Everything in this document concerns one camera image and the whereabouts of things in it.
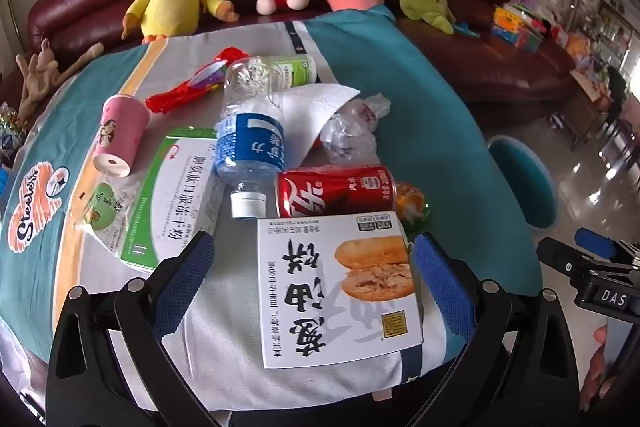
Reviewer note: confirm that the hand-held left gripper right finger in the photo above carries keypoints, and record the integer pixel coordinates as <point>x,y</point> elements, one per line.
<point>440,289</point>

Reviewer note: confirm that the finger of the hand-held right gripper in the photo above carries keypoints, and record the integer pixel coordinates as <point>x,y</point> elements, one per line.
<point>565,262</point>
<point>595,242</point>

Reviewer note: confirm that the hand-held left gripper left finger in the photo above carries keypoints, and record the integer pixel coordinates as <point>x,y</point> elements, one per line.
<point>185,279</point>

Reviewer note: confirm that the teal round stool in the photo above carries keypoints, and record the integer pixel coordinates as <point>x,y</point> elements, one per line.
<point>520,172</point>

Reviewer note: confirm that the white food box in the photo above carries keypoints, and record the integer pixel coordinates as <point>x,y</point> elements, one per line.
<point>310,307</point>

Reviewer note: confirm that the red snack wrapper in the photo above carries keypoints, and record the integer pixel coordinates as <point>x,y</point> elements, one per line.
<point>175,99</point>

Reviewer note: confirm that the white paper towel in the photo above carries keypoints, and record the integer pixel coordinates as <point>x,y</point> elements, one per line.
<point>310,112</point>

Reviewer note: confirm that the green and white plastic cup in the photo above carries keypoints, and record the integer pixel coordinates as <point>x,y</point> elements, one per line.
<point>295,72</point>

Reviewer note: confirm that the person's right hand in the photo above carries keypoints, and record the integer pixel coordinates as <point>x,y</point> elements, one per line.
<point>597,357</point>

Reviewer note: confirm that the green and white medicine box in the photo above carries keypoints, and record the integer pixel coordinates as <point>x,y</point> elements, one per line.
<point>170,202</point>

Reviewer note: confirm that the orange and green wrapper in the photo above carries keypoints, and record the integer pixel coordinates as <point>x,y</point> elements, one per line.
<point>412,202</point>

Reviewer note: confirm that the clear bag with green label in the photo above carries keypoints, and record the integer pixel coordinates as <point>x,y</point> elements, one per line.
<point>102,207</point>

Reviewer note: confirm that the black chair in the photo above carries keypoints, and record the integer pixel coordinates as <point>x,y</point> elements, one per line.
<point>617,102</point>

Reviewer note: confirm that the red cola can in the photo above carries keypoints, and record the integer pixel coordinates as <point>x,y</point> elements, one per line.
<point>330,192</point>

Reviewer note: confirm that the clear plastic water bottle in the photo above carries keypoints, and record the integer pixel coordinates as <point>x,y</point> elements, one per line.
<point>250,142</point>

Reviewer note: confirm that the pink paper cup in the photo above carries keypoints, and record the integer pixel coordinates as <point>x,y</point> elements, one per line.
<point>120,132</point>

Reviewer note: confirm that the crumpled clear plastic bag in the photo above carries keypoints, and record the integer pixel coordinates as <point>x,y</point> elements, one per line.
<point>350,132</point>

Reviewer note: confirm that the purple white jelly cup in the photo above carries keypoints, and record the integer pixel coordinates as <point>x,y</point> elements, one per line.
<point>207,77</point>

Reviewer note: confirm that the dark red leather sofa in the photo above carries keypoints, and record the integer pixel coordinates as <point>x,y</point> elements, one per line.
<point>475,57</point>

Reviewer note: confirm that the colourful toy boxes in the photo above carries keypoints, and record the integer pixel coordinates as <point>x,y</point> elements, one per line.
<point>517,27</point>

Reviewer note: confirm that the beige deer plush toy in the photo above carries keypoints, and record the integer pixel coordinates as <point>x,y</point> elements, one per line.
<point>40,82</point>

